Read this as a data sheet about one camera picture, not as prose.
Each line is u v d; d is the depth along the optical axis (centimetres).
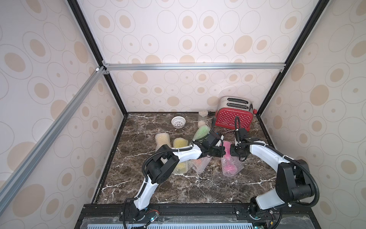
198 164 83
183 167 81
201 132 97
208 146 73
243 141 67
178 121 113
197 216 73
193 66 91
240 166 83
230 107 99
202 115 100
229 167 81
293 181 44
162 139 94
